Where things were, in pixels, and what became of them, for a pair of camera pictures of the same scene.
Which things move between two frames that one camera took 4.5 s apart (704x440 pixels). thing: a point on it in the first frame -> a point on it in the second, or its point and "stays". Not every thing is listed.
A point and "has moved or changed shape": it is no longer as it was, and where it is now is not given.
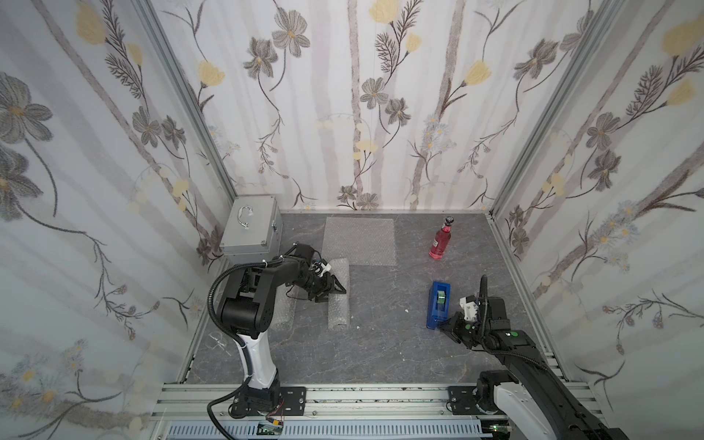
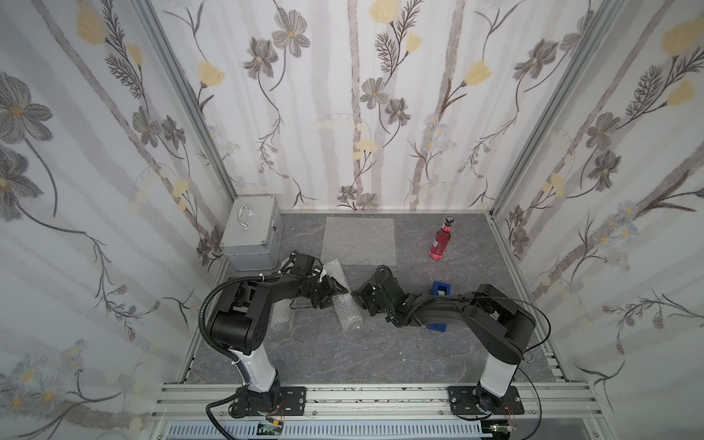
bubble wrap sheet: x=339 y=304 has moved or changed shape
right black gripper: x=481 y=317 -> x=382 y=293
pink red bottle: x=442 y=239 stays
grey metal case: x=254 y=230 stays
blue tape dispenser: x=438 y=303 stays
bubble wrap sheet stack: x=364 y=241 stays
